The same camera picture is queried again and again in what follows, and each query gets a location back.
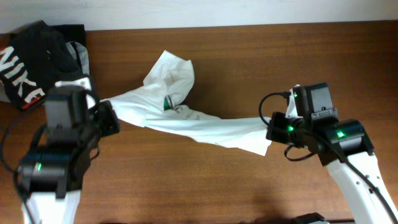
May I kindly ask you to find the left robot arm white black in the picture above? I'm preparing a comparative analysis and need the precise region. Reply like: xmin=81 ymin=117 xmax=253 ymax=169
xmin=14 ymin=85 xmax=120 ymax=223

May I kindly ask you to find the white t-shirt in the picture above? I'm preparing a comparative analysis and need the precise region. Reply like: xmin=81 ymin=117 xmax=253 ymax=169
xmin=109 ymin=50 xmax=272 ymax=156

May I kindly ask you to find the black shirt with white lettering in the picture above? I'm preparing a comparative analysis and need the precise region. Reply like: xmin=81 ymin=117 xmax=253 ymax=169
xmin=1 ymin=21 xmax=88 ymax=111

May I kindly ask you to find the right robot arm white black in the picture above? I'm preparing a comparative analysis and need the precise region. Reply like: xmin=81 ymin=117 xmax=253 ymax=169
xmin=261 ymin=83 xmax=397 ymax=223

